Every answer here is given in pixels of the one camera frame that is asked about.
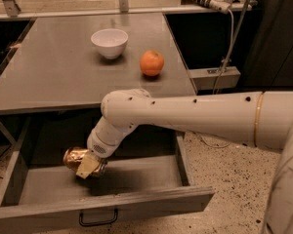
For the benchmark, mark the grey cabinet counter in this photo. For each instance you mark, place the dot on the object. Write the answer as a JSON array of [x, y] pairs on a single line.
[[56, 67]]

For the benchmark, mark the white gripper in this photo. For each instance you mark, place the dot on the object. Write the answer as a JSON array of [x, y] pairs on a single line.
[[99, 145]]

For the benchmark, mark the black drawer handle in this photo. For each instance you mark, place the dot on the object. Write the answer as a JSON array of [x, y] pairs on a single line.
[[94, 220]]

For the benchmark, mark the orange fruit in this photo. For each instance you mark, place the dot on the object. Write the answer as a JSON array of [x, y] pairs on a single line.
[[151, 63]]

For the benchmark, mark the crushed orange gold can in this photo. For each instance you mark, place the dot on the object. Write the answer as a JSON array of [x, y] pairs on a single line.
[[73, 157]]

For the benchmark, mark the grey metal bracket block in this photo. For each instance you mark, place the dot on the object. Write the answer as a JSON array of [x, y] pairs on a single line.
[[212, 78]]

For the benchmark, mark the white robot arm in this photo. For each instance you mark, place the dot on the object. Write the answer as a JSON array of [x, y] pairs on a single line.
[[258, 119]]

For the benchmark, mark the white ceramic bowl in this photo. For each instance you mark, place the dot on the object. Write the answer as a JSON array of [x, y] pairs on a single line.
[[110, 43]]

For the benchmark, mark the open grey top drawer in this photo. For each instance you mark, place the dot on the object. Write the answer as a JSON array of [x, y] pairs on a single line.
[[148, 176]]

